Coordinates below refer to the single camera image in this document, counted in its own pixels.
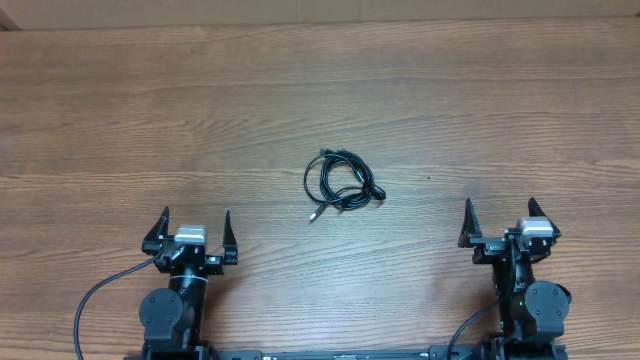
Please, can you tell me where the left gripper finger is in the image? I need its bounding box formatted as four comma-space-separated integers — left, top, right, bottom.
223, 209, 237, 255
143, 206, 170, 243

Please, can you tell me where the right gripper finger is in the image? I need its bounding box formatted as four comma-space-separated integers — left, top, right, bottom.
527, 197, 561, 237
458, 198, 482, 247

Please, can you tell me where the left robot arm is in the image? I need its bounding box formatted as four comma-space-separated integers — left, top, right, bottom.
139, 209, 238, 360

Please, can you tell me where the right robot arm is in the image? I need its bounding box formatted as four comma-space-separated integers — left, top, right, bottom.
446, 198, 572, 360

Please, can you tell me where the cardboard back panel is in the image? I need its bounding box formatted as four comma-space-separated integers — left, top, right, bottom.
1, 0, 639, 31

